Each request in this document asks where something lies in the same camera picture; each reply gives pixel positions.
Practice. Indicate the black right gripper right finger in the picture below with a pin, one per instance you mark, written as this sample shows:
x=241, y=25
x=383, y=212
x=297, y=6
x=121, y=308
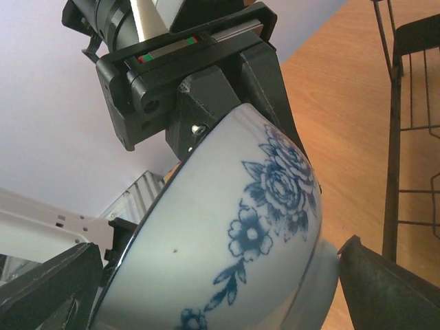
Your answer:
x=380, y=294

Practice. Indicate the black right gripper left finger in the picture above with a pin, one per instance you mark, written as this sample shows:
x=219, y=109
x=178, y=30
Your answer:
x=57, y=294

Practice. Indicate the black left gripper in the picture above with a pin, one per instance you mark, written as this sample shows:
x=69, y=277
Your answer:
x=184, y=83

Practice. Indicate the black wire dish rack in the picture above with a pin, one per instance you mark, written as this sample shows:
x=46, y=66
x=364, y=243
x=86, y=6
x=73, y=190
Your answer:
x=411, y=52

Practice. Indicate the blue floral white bowl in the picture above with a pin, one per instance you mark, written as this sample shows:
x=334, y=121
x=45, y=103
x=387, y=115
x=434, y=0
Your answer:
x=234, y=241

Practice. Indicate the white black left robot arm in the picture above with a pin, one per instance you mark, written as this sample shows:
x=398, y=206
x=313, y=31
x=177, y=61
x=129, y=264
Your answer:
x=94, y=18

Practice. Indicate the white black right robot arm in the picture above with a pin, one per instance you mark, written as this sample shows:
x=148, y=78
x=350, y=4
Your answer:
x=34, y=232

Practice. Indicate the aluminium rail frame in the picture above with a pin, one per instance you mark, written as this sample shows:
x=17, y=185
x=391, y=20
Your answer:
x=136, y=200

